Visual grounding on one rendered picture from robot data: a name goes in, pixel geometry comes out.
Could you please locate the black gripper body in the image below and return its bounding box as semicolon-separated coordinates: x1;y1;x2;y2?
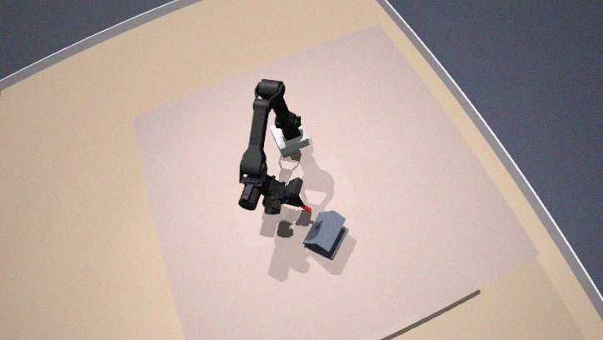
261;175;303;198

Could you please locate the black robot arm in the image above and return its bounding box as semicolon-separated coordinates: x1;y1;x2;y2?
238;79;302;215

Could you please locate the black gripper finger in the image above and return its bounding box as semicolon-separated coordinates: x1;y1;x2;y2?
286;196;303;206
281;196;299;207

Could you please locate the dark red cylindrical peg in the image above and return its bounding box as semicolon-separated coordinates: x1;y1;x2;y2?
297;204;311;213

